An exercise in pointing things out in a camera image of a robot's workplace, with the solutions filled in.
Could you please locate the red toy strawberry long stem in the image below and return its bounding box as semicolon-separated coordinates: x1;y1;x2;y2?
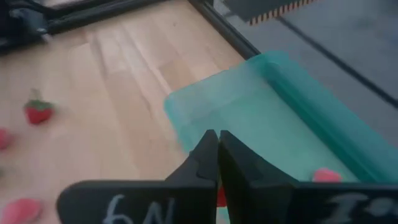
0;128;12;150

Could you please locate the pink toy peach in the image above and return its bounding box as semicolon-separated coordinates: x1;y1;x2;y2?
312;167;343;184
0;198;43;224

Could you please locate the teal translucent tupperware box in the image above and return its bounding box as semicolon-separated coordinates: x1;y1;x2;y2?
164;50;398;224

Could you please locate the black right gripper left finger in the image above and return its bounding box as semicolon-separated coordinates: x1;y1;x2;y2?
56;129;218;224

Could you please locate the hazard striped floor plate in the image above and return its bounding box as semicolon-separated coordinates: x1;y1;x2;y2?
222;0;315;26

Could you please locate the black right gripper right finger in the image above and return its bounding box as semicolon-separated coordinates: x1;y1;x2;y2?
218;130;398;224

